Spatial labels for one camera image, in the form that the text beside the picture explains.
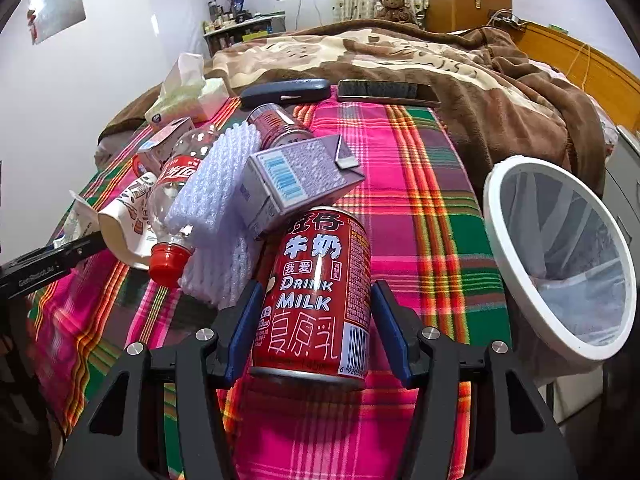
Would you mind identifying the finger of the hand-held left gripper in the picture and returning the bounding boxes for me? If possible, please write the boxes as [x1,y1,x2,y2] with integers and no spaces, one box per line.
[52,232,108,267]

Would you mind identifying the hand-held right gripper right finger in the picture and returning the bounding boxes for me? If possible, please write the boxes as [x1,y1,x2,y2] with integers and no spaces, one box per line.
[371,280,581,480]

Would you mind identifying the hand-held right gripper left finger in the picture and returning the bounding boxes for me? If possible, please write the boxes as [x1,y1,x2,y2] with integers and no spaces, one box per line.
[52,280,266,480]

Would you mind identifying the white paper cup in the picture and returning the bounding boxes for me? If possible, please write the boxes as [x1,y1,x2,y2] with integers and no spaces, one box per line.
[97,172,161,271]

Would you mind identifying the red milk drink can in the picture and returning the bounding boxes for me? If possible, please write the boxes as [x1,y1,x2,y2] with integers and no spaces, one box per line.
[246,103,315,151]
[248,205,373,393]

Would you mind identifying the white foam fruit net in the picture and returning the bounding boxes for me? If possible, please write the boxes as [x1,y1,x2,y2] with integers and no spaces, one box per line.
[165,126,273,308]

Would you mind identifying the white round mirror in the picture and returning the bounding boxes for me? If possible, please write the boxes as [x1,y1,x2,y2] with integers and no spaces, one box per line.
[482,156,631,361]

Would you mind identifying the crumpled clear plastic wrapper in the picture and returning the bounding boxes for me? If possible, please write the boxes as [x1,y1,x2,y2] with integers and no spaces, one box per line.
[55,190,101,251]

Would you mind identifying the clear plastic cola bottle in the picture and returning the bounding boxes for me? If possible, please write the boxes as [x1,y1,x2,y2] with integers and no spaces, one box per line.
[147,127,221,288]

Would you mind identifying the pink green plaid cloth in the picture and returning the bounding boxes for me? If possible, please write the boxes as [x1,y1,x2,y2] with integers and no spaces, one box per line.
[27,92,513,480]

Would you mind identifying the small white red box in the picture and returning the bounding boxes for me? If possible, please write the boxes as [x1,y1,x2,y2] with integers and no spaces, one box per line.
[136,116,197,173]

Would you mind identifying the white milk carton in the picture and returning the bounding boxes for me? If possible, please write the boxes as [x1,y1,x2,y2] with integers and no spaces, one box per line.
[237,135,367,241]

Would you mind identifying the yellow tissue pack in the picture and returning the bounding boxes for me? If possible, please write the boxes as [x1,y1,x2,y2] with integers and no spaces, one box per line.
[145,52,231,126]

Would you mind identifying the black smartphone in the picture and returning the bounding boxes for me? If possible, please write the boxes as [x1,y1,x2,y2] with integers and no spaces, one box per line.
[336,79,442,107]

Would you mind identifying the dark blue glasses case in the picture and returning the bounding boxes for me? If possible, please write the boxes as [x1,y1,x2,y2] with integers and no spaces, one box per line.
[240,79,332,108]

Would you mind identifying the brown plush blanket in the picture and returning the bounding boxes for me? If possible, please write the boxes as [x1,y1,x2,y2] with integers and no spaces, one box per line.
[97,22,608,196]

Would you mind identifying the grey cabinet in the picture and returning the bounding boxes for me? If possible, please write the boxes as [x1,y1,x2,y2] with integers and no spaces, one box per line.
[602,125,640,281]

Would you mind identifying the brown teddy bear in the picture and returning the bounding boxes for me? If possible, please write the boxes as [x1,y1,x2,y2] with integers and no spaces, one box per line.
[372,0,418,23]

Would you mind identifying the wooden headboard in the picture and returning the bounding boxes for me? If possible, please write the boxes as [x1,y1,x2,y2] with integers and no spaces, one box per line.
[517,20,640,136]

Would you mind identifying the power strip with plugs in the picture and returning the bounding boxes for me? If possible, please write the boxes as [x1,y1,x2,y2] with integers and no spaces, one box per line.
[487,8,531,28]

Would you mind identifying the wall poster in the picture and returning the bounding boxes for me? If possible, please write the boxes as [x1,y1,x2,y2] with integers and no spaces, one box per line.
[26,0,86,45]

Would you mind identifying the cluttered wall shelf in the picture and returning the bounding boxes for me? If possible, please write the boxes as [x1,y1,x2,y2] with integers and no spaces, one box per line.
[202,12,288,56]

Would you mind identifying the yellow cable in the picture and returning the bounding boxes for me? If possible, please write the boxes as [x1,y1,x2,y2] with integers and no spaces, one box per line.
[570,42,593,91]

